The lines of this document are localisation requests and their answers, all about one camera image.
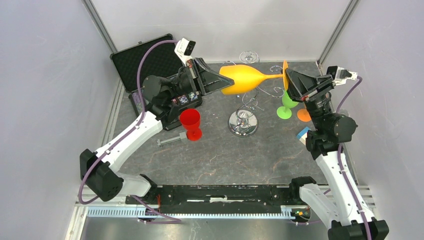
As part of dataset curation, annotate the chrome wine glass rack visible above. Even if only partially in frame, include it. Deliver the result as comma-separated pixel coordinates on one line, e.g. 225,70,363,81
221,61,286,138

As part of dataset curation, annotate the yellow plastic wine glass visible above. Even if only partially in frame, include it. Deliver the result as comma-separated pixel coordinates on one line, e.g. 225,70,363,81
219,61,289,95

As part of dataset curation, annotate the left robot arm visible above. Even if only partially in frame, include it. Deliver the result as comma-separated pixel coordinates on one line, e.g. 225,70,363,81
78,57,236,205

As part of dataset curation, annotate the red plastic wine glass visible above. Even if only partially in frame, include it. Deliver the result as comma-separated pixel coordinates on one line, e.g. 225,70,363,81
179,108,203,142

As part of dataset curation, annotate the clear wine glass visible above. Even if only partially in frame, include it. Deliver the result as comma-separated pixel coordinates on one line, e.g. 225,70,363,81
239,50,260,64

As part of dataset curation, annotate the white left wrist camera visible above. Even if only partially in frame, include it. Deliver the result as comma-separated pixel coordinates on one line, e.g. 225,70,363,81
174,37,196,66

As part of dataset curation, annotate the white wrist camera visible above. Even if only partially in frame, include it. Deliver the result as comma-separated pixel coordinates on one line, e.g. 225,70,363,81
174,37,196,66
326,65,358,86

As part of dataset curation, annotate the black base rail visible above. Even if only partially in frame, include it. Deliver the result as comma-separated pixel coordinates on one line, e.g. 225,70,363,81
141,184,306,214

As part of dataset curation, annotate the aluminium frame post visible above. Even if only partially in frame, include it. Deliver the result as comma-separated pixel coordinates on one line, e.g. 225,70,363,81
82,0,118,53
316,0,360,70

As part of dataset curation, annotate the aluminium frame post right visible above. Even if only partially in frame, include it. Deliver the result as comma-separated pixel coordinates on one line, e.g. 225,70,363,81
316,0,360,70

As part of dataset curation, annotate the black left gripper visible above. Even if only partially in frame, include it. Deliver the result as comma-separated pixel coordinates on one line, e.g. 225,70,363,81
165,58,236,102

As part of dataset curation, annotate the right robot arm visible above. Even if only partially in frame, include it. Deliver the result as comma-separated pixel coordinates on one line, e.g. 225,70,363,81
282,66,390,240

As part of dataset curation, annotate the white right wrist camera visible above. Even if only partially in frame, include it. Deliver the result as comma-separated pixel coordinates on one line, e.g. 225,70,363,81
326,65,358,86

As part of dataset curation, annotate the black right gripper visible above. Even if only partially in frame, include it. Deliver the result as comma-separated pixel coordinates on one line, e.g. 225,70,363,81
281,66,336,131

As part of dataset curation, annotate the blue white toy block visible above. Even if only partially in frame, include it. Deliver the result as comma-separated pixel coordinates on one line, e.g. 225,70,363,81
296,127,311,145

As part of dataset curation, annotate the green plastic wine glass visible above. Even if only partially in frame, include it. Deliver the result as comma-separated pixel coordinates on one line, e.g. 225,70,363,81
276,90,299,120

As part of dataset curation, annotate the orange plastic wine glass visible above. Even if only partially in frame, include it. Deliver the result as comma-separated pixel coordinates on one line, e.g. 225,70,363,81
296,108,312,122

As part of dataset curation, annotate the aluminium frame post left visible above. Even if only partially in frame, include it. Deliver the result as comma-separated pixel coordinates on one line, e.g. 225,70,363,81
82,0,118,53

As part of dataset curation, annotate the black poker chip case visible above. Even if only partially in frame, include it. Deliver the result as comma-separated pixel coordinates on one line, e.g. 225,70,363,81
110,33,183,131

